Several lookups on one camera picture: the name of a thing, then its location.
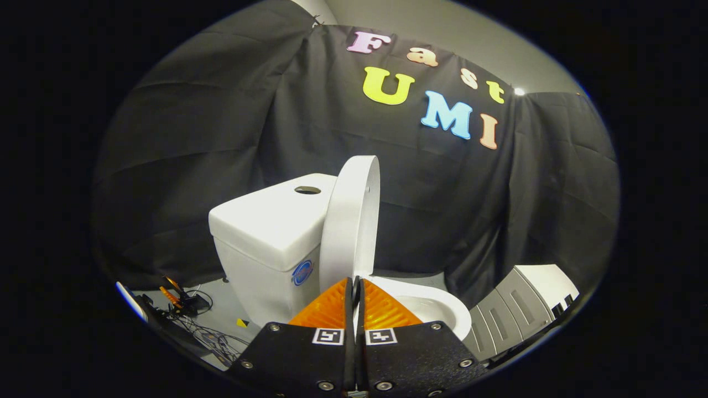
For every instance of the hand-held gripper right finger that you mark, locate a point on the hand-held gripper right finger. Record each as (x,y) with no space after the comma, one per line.
(409,362)

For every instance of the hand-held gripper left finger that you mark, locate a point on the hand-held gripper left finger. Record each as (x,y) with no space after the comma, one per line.
(310,365)

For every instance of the grey drawer cabinet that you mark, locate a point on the grey drawer cabinet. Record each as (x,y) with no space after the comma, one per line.
(514,309)

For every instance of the orange black tool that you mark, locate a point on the orange black tool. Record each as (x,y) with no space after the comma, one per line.
(176,296)

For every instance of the white flat device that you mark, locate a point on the white flat device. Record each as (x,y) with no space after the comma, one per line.
(131,301)

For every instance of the black backdrop cloth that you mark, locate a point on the black backdrop cloth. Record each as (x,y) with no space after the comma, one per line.
(221,121)

